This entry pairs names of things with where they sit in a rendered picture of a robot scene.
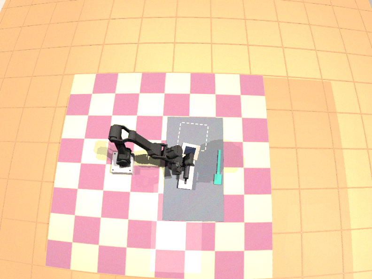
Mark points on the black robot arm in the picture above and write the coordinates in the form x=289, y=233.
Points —
x=154, y=150

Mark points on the grey rectangular mat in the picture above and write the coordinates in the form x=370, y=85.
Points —
x=205, y=201

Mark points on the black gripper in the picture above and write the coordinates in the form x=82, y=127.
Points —
x=187, y=160

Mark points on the cream square tile with dark blue centre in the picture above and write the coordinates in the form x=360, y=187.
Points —
x=190, y=148

